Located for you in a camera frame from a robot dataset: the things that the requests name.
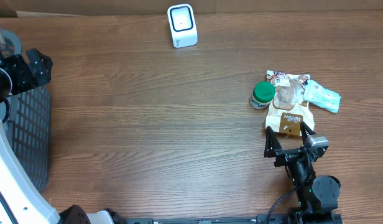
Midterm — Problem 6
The grey plastic basket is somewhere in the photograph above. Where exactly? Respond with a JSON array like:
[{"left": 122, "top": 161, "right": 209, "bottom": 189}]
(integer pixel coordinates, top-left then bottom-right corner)
[{"left": 0, "top": 30, "right": 53, "bottom": 192}]

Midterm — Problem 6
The teal snack packet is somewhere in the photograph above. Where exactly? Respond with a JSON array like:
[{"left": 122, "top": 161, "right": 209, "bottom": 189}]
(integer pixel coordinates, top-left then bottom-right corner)
[{"left": 303, "top": 80, "right": 341, "bottom": 113}]

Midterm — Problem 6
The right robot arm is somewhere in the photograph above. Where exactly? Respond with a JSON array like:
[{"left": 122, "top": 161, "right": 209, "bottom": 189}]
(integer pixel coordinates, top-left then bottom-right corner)
[{"left": 262, "top": 122, "right": 343, "bottom": 224}]

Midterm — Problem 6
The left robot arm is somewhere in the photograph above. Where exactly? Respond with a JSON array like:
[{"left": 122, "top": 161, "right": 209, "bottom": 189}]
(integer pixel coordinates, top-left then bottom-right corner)
[{"left": 0, "top": 30, "right": 123, "bottom": 224}]

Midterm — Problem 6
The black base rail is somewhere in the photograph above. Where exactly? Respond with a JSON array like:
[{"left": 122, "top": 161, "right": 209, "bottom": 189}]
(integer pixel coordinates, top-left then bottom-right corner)
[{"left": 124, "top": 214, "right": 296, "bottom": 224}]

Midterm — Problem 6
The white barcode scanner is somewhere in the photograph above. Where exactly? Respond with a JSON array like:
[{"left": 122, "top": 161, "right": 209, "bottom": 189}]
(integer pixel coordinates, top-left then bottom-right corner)
[{"left": 167, "top": 3, "right": 198, "bottom": 49}]

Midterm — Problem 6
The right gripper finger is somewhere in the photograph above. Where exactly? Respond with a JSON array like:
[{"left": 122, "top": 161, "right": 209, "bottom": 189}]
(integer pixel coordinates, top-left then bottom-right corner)
[
  {"left": 300, "top": 121, "right": 316, "bottom": 146},
  {"left": 264, "top": 126, "right": 282, "bottom": 157}
]

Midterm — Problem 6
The cardboard back panel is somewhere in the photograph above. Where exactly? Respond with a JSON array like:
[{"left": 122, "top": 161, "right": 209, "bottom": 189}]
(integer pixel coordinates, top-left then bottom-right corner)
[{"left": 0, "top": 0, "right": 383, "bottom": 17}]

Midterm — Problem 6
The green lid container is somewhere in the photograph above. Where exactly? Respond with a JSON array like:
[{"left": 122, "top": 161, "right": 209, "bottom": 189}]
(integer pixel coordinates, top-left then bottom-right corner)
[{"left": 249, "top": 82, "right": 275, "bottom": 110}]

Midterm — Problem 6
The beige snack pouch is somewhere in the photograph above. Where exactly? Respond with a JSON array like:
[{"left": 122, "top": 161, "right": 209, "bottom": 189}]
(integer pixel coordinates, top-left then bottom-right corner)
[{"left": 265, "top": 70, "right": 315, "bottom": 136}]

